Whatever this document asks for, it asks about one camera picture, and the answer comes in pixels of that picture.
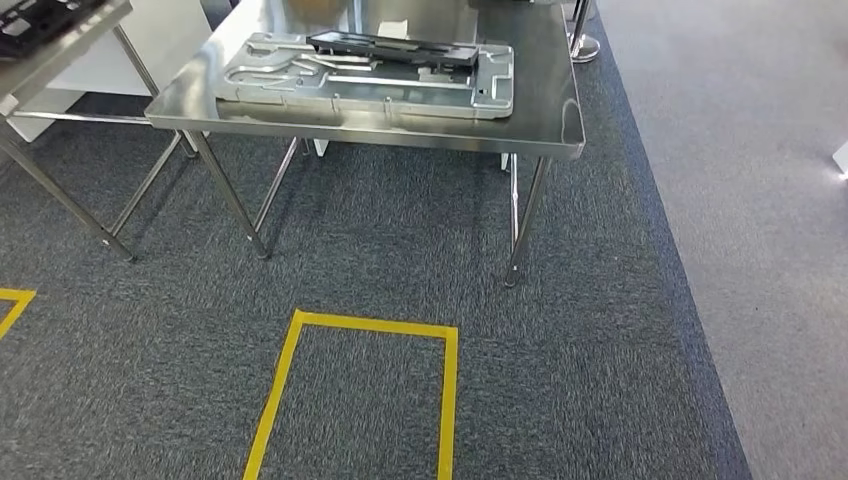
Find black plastic plate bracket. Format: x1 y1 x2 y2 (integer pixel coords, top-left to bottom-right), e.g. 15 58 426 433
305 29 481 69

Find steel workbench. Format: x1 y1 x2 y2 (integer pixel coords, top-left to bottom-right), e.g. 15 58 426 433
144 0 588 290

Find yellow floor tape square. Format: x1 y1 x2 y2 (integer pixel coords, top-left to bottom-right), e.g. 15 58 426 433
241 309 460 480

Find aluminium fixture plate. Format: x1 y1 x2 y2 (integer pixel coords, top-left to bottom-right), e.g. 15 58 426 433
215 31 516 121

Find white cabinet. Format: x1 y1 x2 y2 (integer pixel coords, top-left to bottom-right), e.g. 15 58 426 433
6 0 213 144

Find steel table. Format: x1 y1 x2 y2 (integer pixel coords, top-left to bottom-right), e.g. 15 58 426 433
0 0 200 264

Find black plastic parts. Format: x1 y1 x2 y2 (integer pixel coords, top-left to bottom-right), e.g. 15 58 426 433
0 0 107 61

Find chrome stanchion post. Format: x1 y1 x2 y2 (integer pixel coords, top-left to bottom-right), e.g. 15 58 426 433
568 0 602 65

